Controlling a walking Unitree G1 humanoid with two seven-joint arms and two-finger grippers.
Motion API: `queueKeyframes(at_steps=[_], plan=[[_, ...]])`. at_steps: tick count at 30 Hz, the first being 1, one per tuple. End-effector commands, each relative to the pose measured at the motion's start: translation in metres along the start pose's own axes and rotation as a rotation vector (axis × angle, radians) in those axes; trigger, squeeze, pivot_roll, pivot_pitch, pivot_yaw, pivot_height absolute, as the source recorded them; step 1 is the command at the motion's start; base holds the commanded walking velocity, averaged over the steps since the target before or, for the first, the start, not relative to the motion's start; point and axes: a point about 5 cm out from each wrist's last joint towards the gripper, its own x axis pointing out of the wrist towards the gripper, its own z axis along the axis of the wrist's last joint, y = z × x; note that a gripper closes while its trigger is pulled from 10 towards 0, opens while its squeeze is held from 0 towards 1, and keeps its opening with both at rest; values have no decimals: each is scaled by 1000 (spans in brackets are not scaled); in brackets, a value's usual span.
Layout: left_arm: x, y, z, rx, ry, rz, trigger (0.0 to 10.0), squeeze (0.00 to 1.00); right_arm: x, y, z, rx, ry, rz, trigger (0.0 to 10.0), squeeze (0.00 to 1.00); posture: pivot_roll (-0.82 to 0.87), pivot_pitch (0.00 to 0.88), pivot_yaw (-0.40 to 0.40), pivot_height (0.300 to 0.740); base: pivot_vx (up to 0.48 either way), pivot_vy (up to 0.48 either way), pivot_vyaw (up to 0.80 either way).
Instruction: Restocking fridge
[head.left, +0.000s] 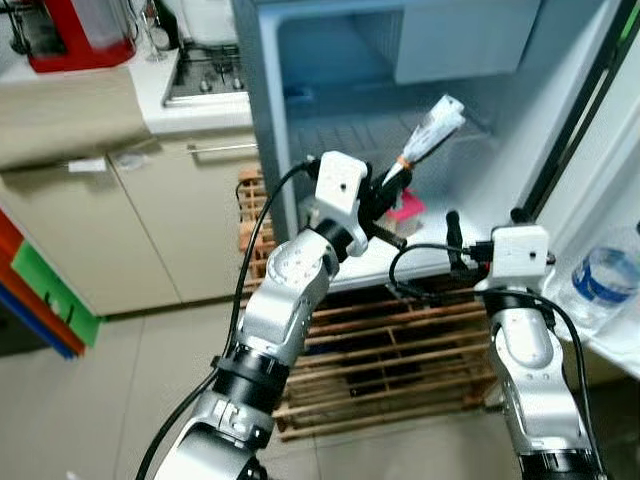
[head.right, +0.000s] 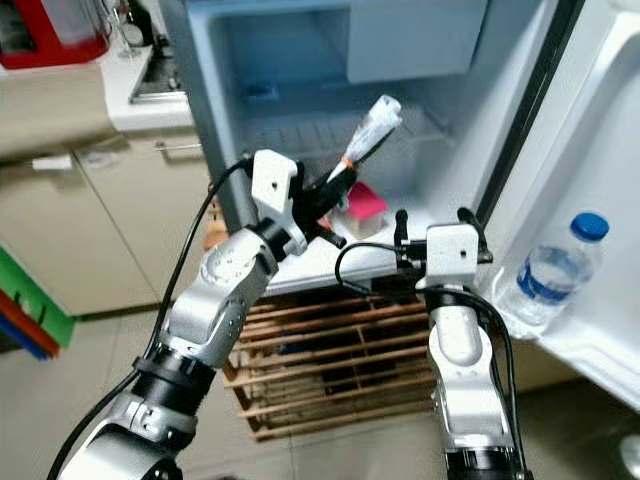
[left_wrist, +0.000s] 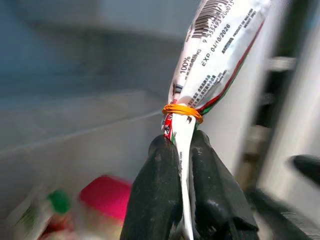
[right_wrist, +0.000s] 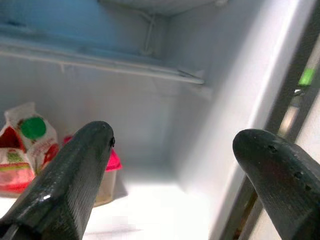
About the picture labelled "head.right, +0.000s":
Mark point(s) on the dark grey fridge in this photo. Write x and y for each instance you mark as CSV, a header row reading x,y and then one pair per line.
x,y
260,110

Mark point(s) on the clear plastic packet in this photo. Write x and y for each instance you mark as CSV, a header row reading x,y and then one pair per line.
x,y
375,125

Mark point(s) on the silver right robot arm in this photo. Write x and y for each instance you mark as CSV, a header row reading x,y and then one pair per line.
x,y
460,370

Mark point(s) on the brown wooden slat rack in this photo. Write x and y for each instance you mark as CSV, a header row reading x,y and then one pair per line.
x,y
320,350

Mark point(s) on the white paper label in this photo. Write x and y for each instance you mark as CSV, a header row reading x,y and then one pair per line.
x,y
48,162
103,157

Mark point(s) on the orange plastic crate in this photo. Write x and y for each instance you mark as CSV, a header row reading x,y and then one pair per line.
x,y
25,325

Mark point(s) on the red coffee machine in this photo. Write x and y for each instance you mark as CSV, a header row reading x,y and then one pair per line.
x,y
60,30

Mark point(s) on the clear water bottle blue cap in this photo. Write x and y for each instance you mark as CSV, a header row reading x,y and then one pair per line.
x,y
550,275

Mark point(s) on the pink red food pack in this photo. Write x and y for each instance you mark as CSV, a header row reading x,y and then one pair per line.
x,y
363,203

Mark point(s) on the black gas stove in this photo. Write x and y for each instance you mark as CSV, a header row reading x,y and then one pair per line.
x,y
160,75

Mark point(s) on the grey freezer compartment flap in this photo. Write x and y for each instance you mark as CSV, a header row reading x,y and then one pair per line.
x,y
415,40

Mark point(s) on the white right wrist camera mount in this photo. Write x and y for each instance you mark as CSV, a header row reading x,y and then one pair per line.
x,y
450,255

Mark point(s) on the green plastic crate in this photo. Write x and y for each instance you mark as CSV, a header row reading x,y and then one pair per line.
x,y
40,295

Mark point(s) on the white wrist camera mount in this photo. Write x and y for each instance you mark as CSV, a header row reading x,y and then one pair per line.
x,y
275,190
450,255

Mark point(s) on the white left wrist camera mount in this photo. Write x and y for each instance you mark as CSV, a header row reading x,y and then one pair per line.
x,y
275,190

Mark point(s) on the clear wine glass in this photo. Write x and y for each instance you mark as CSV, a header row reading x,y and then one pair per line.
x,y
125,20

